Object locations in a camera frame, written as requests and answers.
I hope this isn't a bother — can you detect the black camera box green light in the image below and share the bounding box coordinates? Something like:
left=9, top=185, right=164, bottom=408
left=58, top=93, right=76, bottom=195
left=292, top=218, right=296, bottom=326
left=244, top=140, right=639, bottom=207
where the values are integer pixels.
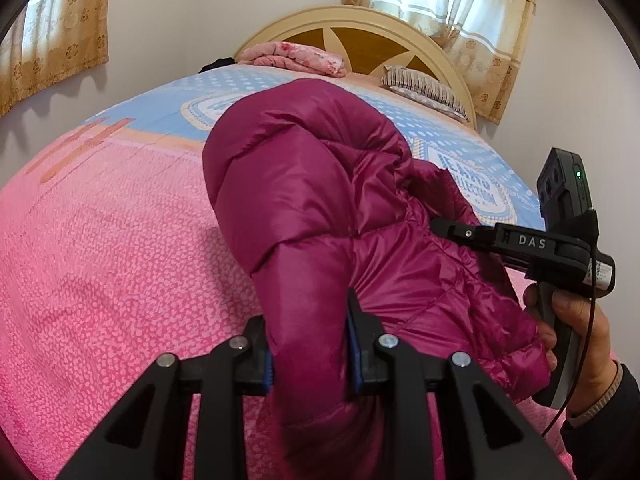
left=536, top=148, right=599, bottom=247

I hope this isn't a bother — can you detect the magenta quilted puffer jacket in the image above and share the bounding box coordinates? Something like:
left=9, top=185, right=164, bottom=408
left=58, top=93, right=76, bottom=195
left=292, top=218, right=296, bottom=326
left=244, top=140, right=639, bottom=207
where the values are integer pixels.
left=203, top=79, right=550, bottom=479

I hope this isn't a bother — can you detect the blue and pink bed blanket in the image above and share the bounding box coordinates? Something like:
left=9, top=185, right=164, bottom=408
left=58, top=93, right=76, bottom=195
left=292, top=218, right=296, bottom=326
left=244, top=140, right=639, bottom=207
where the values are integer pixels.
left=0, top=64, right=622, bottom=480

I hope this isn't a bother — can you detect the beige side window curtain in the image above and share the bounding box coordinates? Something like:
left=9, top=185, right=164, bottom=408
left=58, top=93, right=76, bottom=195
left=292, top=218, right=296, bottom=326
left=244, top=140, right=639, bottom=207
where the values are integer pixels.
left=1, top=0, right=110, bottom=114

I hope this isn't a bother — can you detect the pink floral folded quilt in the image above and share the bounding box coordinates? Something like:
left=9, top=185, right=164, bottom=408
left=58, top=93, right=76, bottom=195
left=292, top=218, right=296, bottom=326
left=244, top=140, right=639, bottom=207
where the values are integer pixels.
left=236, top=41, right=347, bottom=78

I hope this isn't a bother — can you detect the thin black cable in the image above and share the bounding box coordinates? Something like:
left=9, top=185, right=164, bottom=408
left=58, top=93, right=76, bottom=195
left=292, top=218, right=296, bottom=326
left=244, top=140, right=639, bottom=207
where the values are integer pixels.
left=539, top=209, right=601, bottom=438

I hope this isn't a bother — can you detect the person's right hand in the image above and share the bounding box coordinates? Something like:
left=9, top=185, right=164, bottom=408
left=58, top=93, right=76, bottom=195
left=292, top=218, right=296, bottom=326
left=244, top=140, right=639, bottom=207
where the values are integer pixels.
left=522, top=284, right=618, bottom=416

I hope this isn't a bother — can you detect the striped pillow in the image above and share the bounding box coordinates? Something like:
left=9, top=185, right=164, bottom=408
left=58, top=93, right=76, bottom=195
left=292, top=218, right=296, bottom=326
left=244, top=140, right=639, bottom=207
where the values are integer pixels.
left=381, top=65, right=471, bottom=124

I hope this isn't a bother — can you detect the dark sleeve right forearm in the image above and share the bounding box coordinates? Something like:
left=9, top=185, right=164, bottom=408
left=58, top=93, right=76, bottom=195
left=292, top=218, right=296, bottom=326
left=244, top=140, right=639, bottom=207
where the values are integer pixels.
left=561, top=363, right=639, bottom=479

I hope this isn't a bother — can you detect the cream wooden headboard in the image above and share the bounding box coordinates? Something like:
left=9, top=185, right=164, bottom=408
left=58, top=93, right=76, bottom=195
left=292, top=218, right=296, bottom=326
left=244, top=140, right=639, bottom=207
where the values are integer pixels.
left=240, top=4, right=477, bottom=129

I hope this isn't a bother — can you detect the beige floral window curtain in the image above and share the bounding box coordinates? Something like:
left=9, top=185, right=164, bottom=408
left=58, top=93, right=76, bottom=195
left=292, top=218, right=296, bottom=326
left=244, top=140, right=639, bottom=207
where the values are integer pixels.
left=342, top=0, right=536, bottom=125

